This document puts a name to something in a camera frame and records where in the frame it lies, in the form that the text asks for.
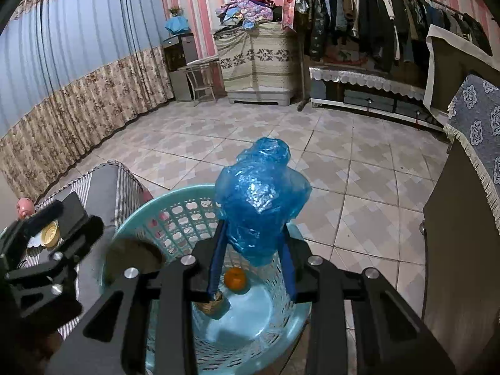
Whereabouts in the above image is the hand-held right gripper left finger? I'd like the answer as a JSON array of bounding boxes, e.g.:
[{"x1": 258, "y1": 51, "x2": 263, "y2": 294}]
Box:
[{"x1": 47, "y1": 221, "x2": 229, "y2": 375}]

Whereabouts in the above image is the metal clothes rack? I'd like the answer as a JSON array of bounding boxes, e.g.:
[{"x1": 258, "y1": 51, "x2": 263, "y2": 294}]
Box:
[{"x1": 289, "y1": 0, "x2": 489, "y2": 112}]

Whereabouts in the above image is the blue plastic bag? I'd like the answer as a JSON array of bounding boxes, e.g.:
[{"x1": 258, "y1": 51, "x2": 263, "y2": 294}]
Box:
[{"x1": 215, "y1": 137, "x2": 312, "y2": 266}]

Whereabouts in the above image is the pile of colourful clothes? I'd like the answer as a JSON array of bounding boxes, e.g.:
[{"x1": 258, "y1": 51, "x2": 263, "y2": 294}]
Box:
[{"x1": 216, "y1": 0, "x2": 284, "y2": 32}]

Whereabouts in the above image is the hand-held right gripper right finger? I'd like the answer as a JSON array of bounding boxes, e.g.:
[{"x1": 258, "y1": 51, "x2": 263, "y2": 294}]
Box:
[{"x1": 279, "y1": 230, "x2": 458, "y2": 375}]

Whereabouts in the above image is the row of hanging clothes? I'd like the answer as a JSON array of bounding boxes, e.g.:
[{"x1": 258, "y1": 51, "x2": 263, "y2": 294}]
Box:
[{"x1": 302, "y1": 0, "x2": 493, "y2": 73}]

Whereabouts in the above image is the brown scrap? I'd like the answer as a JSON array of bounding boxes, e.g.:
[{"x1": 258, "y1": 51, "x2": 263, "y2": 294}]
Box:
[{"x1": 195, "y1": 291, "x2": 229, "y2": 317}]

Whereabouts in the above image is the patterned cloth covered chest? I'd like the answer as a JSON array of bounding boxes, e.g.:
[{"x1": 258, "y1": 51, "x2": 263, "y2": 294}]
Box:
[{"x1": 214, "y1": 23, "x2": 301, "y2": 106}]

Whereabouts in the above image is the white lace cloth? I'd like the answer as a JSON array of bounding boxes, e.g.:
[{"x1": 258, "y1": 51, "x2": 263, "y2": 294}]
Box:
[{"x1": 308, "y1": 66, "x2": 426, "y2": 100}]

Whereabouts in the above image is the white trimmed brown cloth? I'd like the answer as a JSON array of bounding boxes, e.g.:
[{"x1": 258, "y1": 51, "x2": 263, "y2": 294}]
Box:
[{"x1": 424, "y1": 25, "x2": 500, "y2": 126}]

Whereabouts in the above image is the orange fruit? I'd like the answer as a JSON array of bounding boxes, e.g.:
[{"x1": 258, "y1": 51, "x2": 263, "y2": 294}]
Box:
[{"x1": 224, "y1": 267, "x2": 248, "y2": 293}]

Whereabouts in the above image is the blue and floral curtain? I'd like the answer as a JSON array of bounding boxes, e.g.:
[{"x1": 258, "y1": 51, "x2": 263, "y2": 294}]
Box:
[{"x1": 0, "y1": 0, "x2": 174, "y2": 204}]

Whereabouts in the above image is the low white cabinet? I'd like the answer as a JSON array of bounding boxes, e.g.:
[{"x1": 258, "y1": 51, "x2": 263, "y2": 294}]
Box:
[{"x1": 308, "y1": 66, "x2": 446, "y2": 129}]

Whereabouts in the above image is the blue flower patterned fringed cloth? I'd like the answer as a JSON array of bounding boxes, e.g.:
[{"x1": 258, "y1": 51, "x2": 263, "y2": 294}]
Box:
[{"x1": 443, "y1": 74, "x2": 500, "y2": 231}]

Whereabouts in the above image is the grey water dispenser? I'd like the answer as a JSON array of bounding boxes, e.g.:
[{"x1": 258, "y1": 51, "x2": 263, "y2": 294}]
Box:
[{"x1": 162, "y1": 33, "x2": 198, "y2": 102}]

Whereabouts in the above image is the teal plastic basket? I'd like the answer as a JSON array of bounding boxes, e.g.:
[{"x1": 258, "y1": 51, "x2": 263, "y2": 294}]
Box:
[{"x1": 99, "y1": 185, "x2": 313, "y2": 375}]

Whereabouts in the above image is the white folding table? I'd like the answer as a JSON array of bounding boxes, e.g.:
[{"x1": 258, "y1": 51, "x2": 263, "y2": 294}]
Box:
[{"x1": 183, "y1": 58, "x2": 227, "y2": 106}]

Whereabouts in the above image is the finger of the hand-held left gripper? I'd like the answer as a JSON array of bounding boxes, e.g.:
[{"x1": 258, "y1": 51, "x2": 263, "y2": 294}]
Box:
[
  {"x1": 2, "y1": 199, "x2": 65, "y2": 251},
  {"x1": 6, "y1": 193, "x2": 105, "y2": 321}
]

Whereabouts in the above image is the pink piggy bank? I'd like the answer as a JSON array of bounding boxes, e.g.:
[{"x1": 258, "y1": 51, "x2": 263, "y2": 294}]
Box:
[{"x1": 16, "y1": 198, "x2": 36, "y2": 219}]

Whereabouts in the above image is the pink hanging bag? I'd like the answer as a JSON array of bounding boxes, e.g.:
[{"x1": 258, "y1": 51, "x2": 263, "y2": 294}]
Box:
[{"x1": 281, "y1": 0, "x2": 298, "y2": 32}]

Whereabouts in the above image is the small yellow cup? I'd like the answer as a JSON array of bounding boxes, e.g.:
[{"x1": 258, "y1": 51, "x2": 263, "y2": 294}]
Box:
[{"x1": 41, "y1": 222, "x2": 60, "y2": 248}]

